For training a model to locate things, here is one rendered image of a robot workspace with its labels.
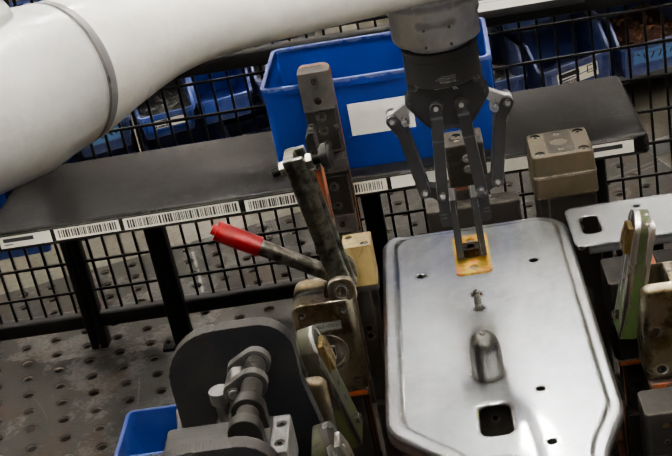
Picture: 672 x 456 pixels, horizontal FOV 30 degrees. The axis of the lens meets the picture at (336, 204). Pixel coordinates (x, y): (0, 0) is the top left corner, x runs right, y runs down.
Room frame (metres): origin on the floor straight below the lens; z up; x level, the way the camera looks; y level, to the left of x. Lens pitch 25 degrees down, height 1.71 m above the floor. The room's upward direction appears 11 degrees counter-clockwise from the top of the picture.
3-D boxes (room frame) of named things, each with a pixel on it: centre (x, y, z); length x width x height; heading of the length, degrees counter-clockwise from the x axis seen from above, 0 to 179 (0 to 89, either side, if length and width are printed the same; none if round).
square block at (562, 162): (1.43, -0.29, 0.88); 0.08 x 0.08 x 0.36; 84
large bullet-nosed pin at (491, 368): (1.05, -0.12, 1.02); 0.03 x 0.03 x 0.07
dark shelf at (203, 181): (1.63, 0.02, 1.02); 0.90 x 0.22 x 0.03; 84
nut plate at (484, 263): (1.17, -0.13, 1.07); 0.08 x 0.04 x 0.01; 174
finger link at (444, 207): (1.18, -0.10, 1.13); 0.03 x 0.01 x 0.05; 84
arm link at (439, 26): (1.17, -0.13, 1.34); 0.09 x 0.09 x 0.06
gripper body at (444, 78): (1.17, -0.13, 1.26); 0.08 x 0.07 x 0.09; 84
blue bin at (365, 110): (1.61, -0.09, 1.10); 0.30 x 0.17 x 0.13; 82
